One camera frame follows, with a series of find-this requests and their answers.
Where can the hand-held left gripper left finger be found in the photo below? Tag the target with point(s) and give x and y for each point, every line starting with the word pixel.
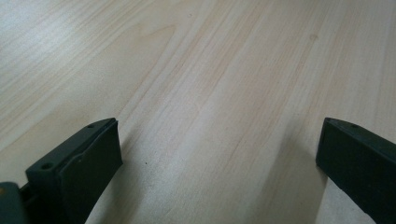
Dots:
pixel 77 174

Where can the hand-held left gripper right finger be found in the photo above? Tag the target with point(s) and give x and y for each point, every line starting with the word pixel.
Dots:
pixel 358 161

